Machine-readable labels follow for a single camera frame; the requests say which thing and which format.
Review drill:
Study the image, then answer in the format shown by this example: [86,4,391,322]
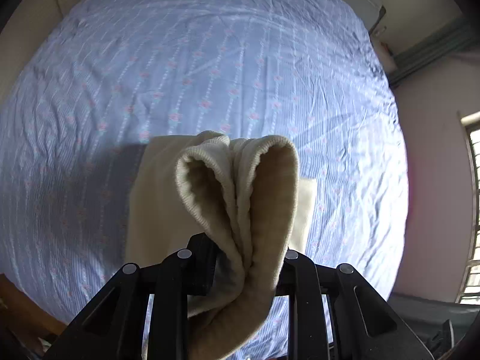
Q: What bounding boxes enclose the cream pants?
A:
[125,131,317,359]

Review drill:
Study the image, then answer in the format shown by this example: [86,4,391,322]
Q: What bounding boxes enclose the window with grille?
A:
[456,111,479,306]

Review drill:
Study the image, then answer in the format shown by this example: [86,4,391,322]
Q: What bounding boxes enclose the white nightstand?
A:
[370,26,397,75]

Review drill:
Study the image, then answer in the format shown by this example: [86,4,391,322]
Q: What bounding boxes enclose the blue floral bed sheet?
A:
[1,0,408,323]

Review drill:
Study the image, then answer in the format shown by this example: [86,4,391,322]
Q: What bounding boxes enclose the grey-green curtain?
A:
[387,16,479,88]

